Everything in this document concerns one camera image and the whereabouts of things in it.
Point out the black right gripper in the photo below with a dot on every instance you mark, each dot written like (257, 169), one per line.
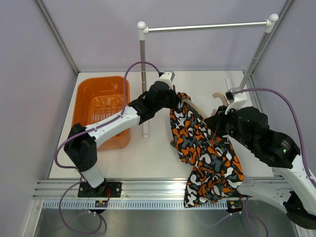
(216, 122)

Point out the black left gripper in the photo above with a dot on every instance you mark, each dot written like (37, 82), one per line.
(174, 99)

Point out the beige wooden hanger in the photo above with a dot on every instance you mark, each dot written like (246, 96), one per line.
(199, 111)

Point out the orange camouflage shorts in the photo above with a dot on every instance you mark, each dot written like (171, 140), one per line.
(216, 169)

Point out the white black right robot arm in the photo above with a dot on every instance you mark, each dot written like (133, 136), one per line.
(249, 127)

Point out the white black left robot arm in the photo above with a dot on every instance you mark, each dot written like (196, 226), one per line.
(83, 141)

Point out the orange plastic basket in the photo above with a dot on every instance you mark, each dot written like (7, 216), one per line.
(98, 99)

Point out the silver clothes rack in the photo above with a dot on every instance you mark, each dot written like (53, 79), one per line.
(144, 30)

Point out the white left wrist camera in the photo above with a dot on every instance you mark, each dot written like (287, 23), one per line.
(167, 77)

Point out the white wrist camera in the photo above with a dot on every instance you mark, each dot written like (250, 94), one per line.
(167, 77)
(236, 100)

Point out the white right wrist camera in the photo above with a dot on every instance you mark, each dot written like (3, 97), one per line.
(236, 100)

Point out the aluminium frame post right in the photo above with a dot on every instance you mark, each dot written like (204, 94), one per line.
(269, 44)

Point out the aluminium frame post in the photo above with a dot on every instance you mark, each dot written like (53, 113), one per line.
(53, 29)
(269, 44)

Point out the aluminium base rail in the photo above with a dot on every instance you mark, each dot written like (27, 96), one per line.
(132, 189)

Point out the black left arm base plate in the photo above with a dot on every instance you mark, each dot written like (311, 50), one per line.
(113, 190)

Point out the aluminium frame post left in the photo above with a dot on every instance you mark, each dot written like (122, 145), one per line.
(53, 29)

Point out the white slotted cable duct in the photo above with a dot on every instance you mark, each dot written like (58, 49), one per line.
(115, 204)

